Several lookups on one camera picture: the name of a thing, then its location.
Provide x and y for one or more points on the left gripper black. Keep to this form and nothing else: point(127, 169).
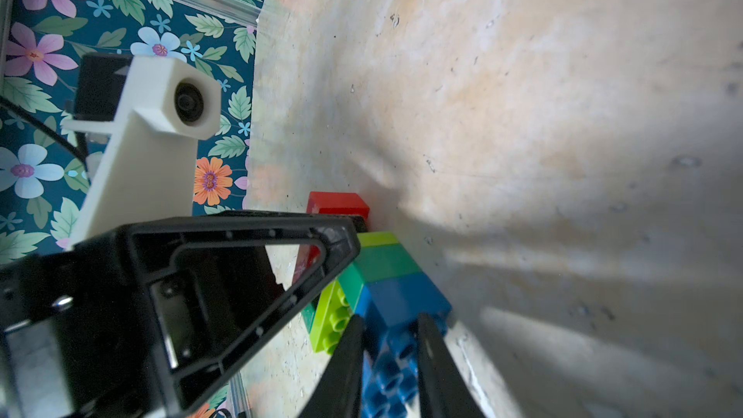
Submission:
point(52, 348)

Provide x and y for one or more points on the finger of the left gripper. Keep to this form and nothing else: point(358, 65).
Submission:
point(172, 309)

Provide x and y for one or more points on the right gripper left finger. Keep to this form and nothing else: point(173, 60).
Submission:
point(339, 391)

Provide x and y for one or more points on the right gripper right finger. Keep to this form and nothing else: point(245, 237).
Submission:
point(442, 390)

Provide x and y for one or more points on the lime green lego brick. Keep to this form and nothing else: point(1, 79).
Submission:
point(333, 311)

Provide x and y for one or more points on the blue lego brick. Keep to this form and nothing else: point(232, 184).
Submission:
point(390, 309)

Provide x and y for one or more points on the small green lego brick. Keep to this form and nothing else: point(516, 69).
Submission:
point(375, 264)
point(308, 315)

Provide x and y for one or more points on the red lego brick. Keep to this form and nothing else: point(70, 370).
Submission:
point(326, 203)

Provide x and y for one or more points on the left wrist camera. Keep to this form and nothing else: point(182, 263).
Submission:
point(153, 111)

